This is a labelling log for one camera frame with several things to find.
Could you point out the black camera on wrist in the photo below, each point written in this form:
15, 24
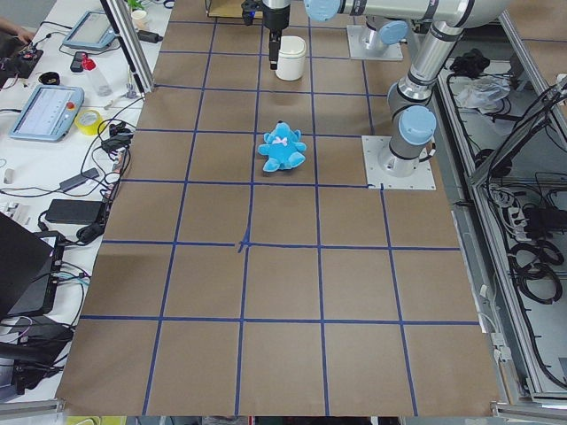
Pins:
249, 9

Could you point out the blue plush toy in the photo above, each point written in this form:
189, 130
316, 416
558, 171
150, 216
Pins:
283, 148

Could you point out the clear bottle red cap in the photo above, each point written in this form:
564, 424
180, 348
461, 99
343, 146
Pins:
95, 76

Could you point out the yellow tape roll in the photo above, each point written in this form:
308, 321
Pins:
88, 122

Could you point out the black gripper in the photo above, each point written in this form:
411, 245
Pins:
275, 19

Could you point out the black laptop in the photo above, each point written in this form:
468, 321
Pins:
29, 264

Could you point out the aluminium frame post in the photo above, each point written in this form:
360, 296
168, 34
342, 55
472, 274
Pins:
119, 17

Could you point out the white trash can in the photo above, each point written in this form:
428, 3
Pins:
291, 58

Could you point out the crumpled white cloth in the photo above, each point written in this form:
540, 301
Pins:
484, 94

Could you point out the upper teach pendant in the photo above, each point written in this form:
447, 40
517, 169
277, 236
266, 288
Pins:
93, 31

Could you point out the black power adapter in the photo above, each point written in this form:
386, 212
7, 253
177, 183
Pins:
69, 211

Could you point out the black box device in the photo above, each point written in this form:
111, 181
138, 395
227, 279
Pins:
149, 37

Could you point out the black cloth bundle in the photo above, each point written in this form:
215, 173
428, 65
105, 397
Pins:
471, 64

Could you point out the small grey adapter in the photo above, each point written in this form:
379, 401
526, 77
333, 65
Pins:
78, 180

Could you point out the lower teach pendant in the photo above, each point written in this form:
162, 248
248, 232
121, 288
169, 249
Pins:
48, 114

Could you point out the brown paper mat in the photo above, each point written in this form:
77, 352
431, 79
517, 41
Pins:
220, 288

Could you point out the paper cup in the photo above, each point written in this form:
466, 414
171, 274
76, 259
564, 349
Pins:
140, 19

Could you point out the teach pendant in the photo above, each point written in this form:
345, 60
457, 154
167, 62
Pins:
48, 114
93, 31

